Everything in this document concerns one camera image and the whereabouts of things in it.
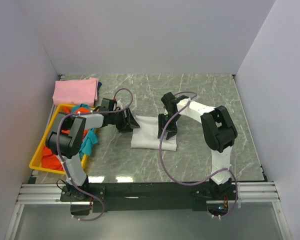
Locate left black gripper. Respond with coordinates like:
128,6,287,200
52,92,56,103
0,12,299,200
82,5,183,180
109,107,140,133

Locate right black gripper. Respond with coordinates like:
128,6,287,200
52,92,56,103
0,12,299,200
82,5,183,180
157,113,181,141

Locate white t shirt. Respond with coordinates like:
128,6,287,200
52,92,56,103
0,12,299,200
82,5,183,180
130,115,178,152

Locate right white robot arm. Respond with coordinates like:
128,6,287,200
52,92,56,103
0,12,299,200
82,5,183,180
157,91,238,200

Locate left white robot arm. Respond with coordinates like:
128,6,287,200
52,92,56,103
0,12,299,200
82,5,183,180
45,98,140,201

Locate teal t shirt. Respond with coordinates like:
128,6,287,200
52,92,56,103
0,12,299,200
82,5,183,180
71,103,99,160

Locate folded navy t shirt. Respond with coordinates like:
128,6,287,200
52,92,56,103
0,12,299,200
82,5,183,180
97,81,102,92

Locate folded pink t shirt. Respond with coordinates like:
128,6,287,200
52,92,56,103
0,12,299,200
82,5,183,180
52,77,99,107

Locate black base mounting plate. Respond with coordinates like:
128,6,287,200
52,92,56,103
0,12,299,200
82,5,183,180
60,180,236,216

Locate orange t shirt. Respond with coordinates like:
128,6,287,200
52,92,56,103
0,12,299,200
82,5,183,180
41,106,96,172

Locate yellow plastic bin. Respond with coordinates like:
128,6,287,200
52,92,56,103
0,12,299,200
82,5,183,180
29,104,93,175

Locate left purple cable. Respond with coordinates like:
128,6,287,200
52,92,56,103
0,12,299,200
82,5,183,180
55,87,135,222

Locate purple cable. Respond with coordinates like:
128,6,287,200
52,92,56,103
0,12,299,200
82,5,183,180
55,87,135,222
158,91,240,219

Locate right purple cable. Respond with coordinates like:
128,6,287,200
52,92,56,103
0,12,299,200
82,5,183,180
158,91,240,219

